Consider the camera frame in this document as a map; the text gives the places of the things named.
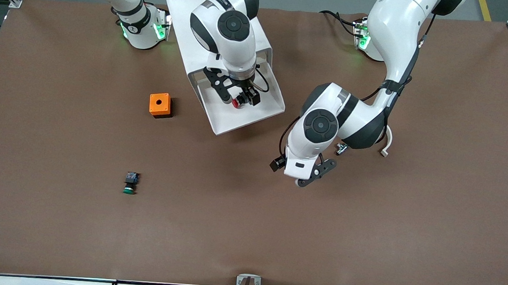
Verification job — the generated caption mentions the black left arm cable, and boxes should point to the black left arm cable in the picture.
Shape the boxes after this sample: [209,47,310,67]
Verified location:
[278,4,437,168]

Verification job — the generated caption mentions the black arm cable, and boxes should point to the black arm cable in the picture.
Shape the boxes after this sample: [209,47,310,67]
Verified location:
[202,0,276,94]
[278,4,437,168]

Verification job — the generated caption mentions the white drawer cabinet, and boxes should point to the white drawer cabinet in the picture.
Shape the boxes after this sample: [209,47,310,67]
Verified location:
[160,0,276,95]

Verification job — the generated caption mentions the black base cables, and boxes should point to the black base cables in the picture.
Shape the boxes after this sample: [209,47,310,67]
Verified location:
[318,9,360,35]

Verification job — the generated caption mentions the grey metal mount bracket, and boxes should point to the grey metal mount bracket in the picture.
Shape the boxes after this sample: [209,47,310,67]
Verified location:
[236,273,262,285]

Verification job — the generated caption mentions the green push button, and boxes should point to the green push button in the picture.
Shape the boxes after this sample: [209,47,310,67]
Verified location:
[122,171,140,196]

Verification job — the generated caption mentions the white half-ring pipe clamp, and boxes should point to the white half-ring pipe clamp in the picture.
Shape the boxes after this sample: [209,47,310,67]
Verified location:
[379,124,394,158]

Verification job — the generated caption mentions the orange button enclosure box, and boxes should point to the orange button enclosure box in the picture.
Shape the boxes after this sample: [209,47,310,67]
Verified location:
[148,92,173,119]

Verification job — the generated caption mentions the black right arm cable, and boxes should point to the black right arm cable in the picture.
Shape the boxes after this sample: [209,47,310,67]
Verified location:
[202,0,276,94]

